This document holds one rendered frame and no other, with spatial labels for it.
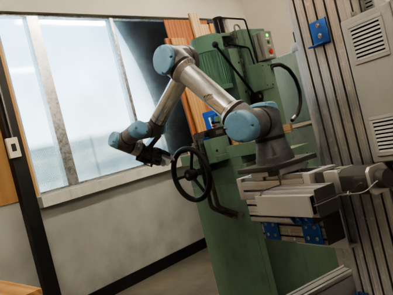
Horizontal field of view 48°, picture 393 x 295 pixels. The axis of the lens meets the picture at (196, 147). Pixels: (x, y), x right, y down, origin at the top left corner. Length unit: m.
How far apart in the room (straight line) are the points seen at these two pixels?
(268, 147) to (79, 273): 2.04
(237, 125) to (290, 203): 0.34
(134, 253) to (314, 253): 1.56
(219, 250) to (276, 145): 0.99
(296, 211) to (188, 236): 2.60
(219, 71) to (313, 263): 1.16
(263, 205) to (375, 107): 0.49
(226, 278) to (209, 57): 1.21
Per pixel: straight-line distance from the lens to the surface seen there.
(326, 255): 2.71
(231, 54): 2.54
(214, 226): 2.48
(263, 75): 2.50
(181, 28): 4.33
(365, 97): 1.52
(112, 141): 2.02
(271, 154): 1.70
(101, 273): 3.46
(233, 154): 2.25
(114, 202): 3.52
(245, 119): 1.56
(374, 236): 1.71
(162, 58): 1.76
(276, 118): 1.70
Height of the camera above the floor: 0.98
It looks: 1 degrees down
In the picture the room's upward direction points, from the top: 14 degrees counter-clockwise
